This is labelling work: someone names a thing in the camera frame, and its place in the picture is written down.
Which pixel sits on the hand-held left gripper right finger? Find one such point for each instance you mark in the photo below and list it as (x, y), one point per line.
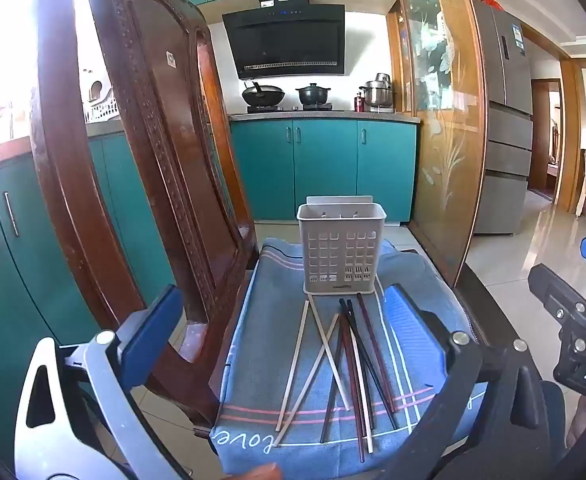
(430, 325)

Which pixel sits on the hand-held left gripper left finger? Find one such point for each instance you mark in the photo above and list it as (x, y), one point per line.
(153, 330)

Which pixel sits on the black chopstick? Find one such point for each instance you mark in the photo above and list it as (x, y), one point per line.
(343, 307)
(368, 352)

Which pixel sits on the white chopstick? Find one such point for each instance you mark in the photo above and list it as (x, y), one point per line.
(366, 420)
(297, 400)
(323, 335)
(295, 360)

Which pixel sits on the white plastic chopstick basket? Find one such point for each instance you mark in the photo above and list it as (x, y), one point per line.
(323, 225)

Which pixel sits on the person's left hand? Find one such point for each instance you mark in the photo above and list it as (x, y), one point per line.
(260, 473)

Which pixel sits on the teal base cabinets under window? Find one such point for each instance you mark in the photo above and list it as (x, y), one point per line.
(48, 285)

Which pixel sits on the blue striped cloth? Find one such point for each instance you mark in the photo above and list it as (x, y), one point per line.
(273, 335)

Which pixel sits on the silver refrigerator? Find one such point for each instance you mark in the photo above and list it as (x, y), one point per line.
(508, 160)

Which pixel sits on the teal base cabinets under stove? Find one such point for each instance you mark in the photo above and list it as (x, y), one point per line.
(323, 160)

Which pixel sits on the carved wooden chair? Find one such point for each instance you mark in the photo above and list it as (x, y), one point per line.
(138, 110)

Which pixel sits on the white lattice basket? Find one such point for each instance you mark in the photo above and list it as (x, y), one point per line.
(103, 110)

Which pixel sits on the large steel pot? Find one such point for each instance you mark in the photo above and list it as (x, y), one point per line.
(378, 97)

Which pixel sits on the red bottle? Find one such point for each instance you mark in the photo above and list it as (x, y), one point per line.
(359, 102)

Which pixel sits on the grey kitchen countertop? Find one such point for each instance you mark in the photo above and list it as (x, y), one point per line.
(323, 116)

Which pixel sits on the small steel pot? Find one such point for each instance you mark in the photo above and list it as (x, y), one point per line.
(383, 80)

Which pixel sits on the black lidded pot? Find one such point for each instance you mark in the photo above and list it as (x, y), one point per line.
(313, 96)

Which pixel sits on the black gas stove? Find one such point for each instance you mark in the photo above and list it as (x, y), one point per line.
(288, 108)

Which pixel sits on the black wok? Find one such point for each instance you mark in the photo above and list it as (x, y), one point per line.
(263, 95)

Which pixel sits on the white sticker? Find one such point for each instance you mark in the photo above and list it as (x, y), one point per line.
(171, 58)

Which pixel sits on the red bag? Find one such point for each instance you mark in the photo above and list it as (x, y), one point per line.
(493, 2)

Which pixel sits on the black range hood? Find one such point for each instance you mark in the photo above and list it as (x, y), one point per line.
(283, 40)

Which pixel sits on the painted glass door wooden frame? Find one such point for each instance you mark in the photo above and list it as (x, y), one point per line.
(438, 110)

